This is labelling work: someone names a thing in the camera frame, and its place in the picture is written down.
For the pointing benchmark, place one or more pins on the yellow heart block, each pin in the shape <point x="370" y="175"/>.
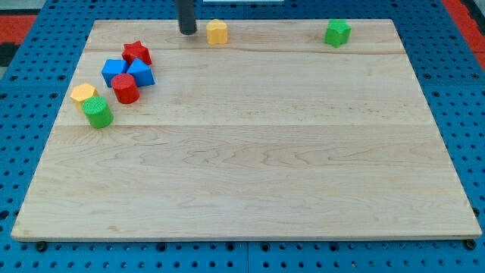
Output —
<point x="217" y="32"/>

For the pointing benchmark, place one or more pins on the light wooden board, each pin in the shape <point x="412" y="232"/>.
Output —
<point x="274" y="136"/>

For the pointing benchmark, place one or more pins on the blue triangular prism block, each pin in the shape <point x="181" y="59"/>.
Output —
<point x="141" y="72"/>

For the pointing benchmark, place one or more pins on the red cylinder block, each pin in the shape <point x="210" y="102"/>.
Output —
<point x="125" y="88"/>

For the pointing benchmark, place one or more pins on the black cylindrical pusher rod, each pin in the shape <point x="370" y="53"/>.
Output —
<point x="186" y="16"/>

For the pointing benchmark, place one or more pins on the red star block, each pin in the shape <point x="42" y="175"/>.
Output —
<point x="135" y="50"/>

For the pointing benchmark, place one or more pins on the green star block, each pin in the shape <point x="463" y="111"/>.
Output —
<point x="337" y="33"/>

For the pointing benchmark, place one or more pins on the blue cube block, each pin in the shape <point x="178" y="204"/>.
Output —
<point x="113" y="67"/>

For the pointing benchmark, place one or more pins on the green cylinder block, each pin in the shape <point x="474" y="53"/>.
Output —
<point x="97" y="111"/>

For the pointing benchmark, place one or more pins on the yellow hexagon block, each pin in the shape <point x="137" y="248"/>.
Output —
<point x="81" y="93"/>

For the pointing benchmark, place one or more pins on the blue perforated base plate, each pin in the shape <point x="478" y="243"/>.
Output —
<point x="37" y="78"/>

